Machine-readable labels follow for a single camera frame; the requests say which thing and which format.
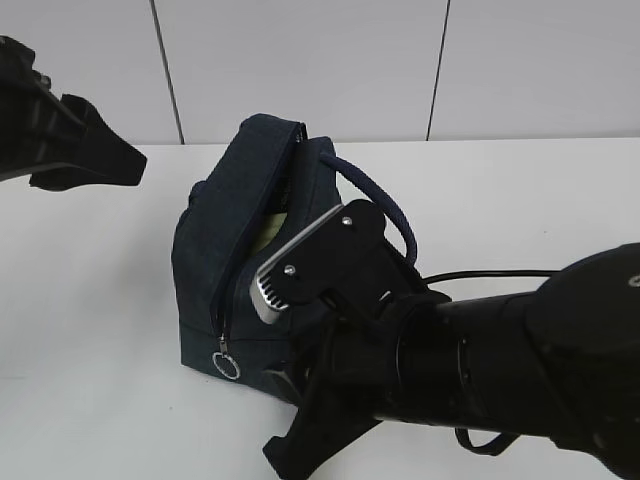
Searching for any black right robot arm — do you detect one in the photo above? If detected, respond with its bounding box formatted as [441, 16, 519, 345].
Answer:
[263, 244, 639, 479]

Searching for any silver zipper pull ring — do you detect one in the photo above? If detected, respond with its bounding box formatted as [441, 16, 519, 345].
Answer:
[211, 335, 241, 381]

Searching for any navy blue lunch bag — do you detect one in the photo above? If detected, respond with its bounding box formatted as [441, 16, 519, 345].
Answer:
[171, 113, 417, 404]

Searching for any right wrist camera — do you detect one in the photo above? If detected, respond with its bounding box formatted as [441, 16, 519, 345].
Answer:
[250, 199, 426, 325]

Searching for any green lidded glass container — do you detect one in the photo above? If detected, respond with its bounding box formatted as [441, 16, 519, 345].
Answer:
[249, 213, 287, 256]

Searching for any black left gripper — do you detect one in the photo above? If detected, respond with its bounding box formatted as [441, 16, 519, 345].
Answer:
[1, 35, 147, 191]

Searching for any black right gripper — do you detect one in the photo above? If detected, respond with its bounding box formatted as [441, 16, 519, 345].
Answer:
[263, 289, 450, 480]

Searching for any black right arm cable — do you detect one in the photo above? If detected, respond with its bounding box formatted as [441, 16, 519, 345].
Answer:
[424, 269, 556, 457]

